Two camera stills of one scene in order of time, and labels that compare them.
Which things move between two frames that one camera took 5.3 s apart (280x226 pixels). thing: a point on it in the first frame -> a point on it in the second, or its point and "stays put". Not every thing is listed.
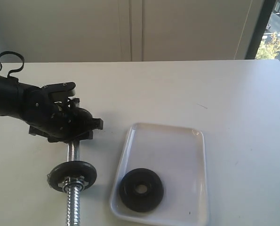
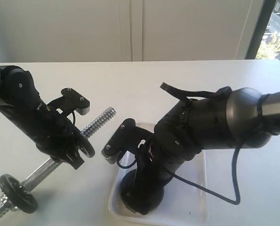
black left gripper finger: x=70 y=137 -> x=73 y=157
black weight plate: x=141 y=202 stays put
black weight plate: x=68 y=168 -> x=15 y=191
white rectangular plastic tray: x=177 y=154 stays put
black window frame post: x=267 y=8 stays put
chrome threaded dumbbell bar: x=73 y=196 -> x=9 y=205
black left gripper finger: x=90 y=122 -> x=82 y=143
